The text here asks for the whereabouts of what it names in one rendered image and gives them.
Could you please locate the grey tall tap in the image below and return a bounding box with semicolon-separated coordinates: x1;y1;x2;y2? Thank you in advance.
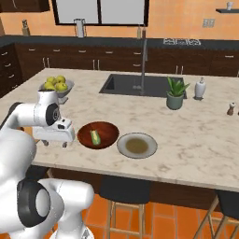
139;29;149;96

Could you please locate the white soap dispenser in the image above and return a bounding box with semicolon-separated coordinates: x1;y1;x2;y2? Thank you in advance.
193;77;207;101

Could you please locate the black framed window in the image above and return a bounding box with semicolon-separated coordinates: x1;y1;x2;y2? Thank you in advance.
50;0;150;27

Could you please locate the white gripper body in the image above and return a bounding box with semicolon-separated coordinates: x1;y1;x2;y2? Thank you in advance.
32;125;77;144

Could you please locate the dark sink basin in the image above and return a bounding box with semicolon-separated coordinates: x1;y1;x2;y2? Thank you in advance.
98;73;188;100

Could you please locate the brown and grey jar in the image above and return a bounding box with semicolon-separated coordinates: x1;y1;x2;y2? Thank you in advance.
21;19;31;37

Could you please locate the dark brown drawer unit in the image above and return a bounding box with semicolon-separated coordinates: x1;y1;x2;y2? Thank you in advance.
0;42;23;99

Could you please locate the yellow green corn cob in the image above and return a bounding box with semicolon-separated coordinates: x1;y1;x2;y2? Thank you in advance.
90;130;102;147

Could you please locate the brown pepper mill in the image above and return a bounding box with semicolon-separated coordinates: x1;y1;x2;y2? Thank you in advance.
226;102;237;117

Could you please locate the hob with white grates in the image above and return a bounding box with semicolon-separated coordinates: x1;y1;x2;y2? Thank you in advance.
162;37;203;47

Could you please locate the grey fruit bowl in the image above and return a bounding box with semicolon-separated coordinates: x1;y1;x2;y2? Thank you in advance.
38;78;76;105

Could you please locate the dark wall cupboard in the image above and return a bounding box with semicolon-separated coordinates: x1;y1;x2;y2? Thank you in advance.
0;0;51;14

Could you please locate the dark wall shelf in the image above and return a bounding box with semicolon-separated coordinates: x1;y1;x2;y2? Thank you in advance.
215;7;239;14

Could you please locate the dark brown cupboard run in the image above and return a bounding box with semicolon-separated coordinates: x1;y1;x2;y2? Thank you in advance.
14;35;239;78

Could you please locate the brown wooden plate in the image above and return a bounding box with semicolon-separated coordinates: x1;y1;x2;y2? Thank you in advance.
77;120;120;150

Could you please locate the black stool with wooden legs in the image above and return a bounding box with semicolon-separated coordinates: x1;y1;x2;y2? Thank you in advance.
25;164;54;182
192;189;239;239
98;175;152;239

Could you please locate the grey wall socket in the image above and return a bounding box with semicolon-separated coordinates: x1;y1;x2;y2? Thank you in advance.
202;18;217;29

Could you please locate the green plant in grey pot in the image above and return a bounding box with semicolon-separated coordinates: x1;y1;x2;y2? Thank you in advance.
165;76;191;111

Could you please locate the dark brown island base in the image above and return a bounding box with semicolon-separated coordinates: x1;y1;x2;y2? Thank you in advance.
49;167;220;213

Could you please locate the grey bowl with brown inside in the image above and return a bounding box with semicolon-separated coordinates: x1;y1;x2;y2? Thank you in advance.
116;132;159;160

